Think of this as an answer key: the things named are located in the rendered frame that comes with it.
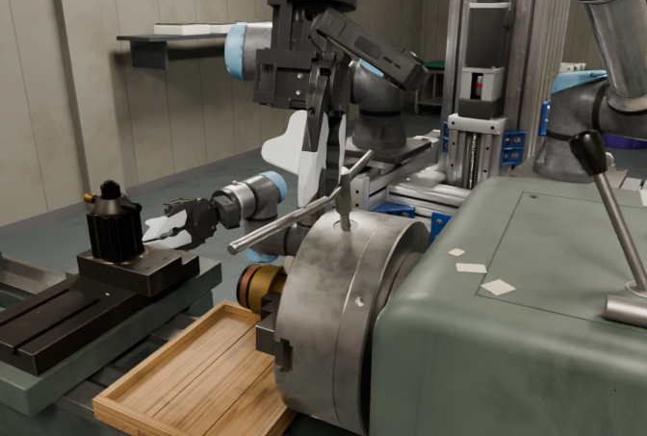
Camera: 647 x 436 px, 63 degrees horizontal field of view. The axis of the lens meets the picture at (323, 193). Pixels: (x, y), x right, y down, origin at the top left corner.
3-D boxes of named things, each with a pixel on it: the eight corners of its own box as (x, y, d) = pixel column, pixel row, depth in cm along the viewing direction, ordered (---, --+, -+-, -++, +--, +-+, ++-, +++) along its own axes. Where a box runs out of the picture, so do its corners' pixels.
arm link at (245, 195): (258, 218, 109) (251, 179, 107) (243, 224, 106) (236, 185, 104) (232, 216, 114) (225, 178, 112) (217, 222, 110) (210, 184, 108)
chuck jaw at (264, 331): (335, 303, 78) (295, 340, 68) (333, 333, 79) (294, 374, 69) (271, 286, 83) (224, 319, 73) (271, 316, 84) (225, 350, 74)
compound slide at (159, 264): (183, 276, 115) (181, 255, 113) (149, 297, 106) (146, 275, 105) (115, 257, 124) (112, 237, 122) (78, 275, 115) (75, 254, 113)
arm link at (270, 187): (290, 208, 118) (289, 171, 116) (257, 223, 110) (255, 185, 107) (263, 201, 123) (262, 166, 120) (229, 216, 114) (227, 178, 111)
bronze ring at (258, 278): (309, 260, 87) (263, 249, 91) (280, 284, 80) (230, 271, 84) (310, 309, 90) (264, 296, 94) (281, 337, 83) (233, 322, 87)
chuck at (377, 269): (430, 335, 97) (434, 183, 82) (365, 487, 73) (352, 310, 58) (412, 330, 99) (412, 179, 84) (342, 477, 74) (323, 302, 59)
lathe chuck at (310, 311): (412, 330, 99) (412, 179, 84) (342, 477, 74) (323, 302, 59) (368, 318, 102) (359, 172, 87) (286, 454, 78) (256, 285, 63)
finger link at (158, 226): (127, 239, 93) (168, 222, 100) (147, 243, 89) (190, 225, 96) (123, 222, 92) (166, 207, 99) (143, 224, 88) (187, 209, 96)
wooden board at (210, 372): (346, 351, 107) (346, 334, 106) (242, 487, 77) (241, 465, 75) (224, 315, 120) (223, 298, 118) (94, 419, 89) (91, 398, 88)
